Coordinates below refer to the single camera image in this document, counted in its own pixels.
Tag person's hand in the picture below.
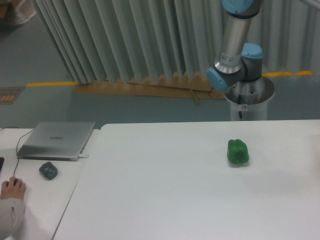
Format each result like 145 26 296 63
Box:
0 176 26 201

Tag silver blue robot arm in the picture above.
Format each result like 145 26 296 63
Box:
207 0 320 91

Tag grey sleeved forearm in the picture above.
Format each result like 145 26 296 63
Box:
0 198 26 240

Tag black keyboard edge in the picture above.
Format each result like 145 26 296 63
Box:
0 157 5 172

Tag silver closed laptop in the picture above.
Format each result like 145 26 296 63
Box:
16 121 96 161

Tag brown floor warning sticker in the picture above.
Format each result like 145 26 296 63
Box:
0 86 25 105

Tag pale green folding curtain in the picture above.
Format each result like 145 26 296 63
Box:
33 0 320 84

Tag cardboard boxes in corner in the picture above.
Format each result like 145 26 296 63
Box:
0 0 36 27

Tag brown cardboard sheet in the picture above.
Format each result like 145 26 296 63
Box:
73 72 225 105

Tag green bell pepper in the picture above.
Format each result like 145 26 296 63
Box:
227 139 250 166

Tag black mouse cable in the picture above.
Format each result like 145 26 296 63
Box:
0 126 35 180

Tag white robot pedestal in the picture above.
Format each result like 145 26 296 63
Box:
224 76 275 121

